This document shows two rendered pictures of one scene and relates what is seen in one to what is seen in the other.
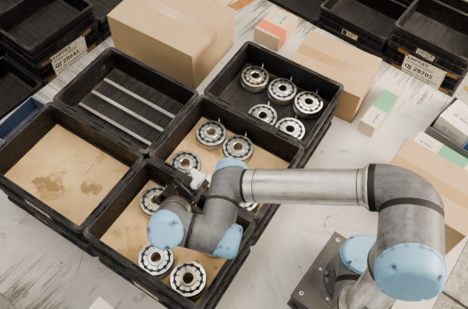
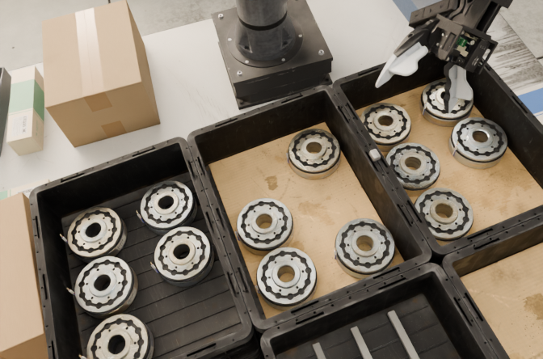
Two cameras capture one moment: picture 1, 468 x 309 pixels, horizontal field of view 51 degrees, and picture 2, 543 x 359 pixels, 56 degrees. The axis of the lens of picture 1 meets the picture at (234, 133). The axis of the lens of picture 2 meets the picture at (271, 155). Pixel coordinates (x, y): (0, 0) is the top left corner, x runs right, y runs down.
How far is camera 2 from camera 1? 129 cm
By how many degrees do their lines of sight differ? 62
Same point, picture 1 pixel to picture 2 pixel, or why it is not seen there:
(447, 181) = (75, 44)
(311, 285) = (305, 53)
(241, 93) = (168, 339)
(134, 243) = (498, 184)
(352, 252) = not seen: outside the picture
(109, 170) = (499, 328)
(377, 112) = not seen: hidden behind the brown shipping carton
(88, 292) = not seen: outside the picture
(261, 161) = (245, 195)
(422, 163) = (72, 72)
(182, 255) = (436, 137)
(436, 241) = not seen: outside the picture
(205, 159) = (322, 248)
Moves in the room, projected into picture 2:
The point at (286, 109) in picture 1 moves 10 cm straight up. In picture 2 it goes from (131, 255) to (112, 233)
